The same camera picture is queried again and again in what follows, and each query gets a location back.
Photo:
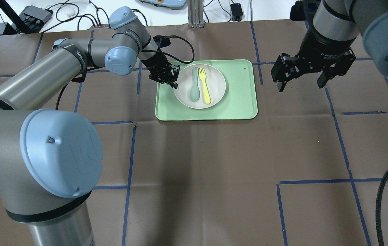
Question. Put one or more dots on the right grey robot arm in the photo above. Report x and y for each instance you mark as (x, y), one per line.
(333, 25)

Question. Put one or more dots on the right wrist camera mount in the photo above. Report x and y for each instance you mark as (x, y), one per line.
(304, 10)

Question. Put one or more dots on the black power adapter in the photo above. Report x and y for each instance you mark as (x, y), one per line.
(236, 12)

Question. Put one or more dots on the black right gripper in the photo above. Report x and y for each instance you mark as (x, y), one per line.
(324, 45)

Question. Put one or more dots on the black monitor stand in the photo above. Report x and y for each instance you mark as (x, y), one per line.
(9, 20)

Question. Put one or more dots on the teach pendant tablet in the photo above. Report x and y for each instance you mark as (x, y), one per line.
(171, 4)

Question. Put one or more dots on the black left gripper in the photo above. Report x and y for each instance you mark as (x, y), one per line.
(153, 63)

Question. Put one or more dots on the aluminium frame post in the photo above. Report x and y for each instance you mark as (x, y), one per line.
(195, 14)

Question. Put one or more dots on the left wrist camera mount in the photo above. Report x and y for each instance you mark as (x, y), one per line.
(162, 41)

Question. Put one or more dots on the light green tray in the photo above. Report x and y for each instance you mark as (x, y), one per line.
(239, 101)

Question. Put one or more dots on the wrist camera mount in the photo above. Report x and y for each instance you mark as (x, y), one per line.
(162, 41)
(304, 10)

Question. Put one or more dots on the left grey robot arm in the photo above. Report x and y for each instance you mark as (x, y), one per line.
(51, 160)

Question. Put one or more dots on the yellow plastic fork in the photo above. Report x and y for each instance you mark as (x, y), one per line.
(203, 77)

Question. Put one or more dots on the light green plastic spoon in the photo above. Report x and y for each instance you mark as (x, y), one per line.
(195, 91)

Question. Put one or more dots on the white round plate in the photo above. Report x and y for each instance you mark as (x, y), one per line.
(215, 82)

